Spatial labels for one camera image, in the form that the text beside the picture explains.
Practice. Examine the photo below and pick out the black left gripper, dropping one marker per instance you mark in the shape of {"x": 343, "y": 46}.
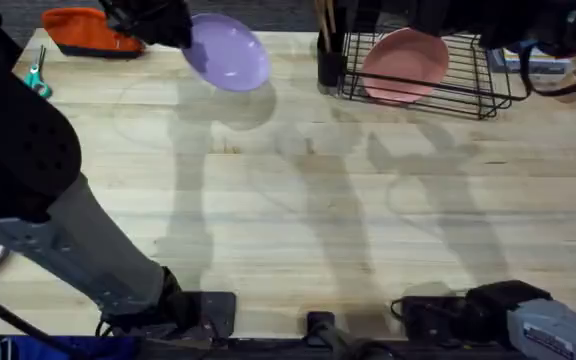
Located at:
{"x": 143, "y": 20}

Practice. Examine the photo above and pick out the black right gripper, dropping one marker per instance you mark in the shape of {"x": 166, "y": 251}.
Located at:
{"x": 443, "y": 15}

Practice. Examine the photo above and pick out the purple plate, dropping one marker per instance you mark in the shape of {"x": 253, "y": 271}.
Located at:
{"x": 228, "y": 52}

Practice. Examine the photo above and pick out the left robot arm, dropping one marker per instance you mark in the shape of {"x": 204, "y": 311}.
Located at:
{"x": 23, "y": 150}

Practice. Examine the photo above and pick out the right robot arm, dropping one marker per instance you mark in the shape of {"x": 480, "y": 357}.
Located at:
{"x": 543, "y": 325}

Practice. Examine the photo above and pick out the orange soft bag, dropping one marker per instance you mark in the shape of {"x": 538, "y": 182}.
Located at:
{"x": 85, "y": 30}

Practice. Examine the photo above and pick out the flat box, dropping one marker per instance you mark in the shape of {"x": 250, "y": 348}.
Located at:
{"x": 538, "y": 62}

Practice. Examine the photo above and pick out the wooden cutlery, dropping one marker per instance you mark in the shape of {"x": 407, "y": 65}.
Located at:
{"x": 325, "y": 20}

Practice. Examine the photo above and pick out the black cutlery holder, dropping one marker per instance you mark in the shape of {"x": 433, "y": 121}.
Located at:
{"x": 329, "y": 67}

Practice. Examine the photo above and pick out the teal scissors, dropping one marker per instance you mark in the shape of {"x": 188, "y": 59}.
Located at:
{"x": 37, "y": 80}

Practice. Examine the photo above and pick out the blue cloth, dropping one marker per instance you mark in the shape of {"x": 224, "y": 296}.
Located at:
{"x": 58, "y": 349}

